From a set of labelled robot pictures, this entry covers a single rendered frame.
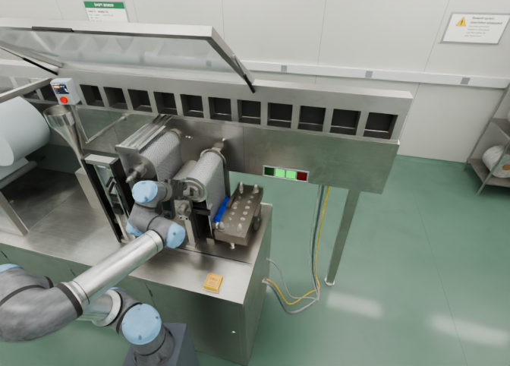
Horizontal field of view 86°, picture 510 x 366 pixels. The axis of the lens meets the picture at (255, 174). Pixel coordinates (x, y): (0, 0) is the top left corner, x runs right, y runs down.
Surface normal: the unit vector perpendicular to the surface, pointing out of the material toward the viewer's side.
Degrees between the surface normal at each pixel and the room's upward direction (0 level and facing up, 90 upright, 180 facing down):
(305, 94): 90
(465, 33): 90
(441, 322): 0
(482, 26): 90
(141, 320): 7
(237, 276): 0
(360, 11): 90
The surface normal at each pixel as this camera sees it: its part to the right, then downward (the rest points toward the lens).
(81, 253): 0.00, -0.80
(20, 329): 0.31, 0.13
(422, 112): -0.25, 0.58
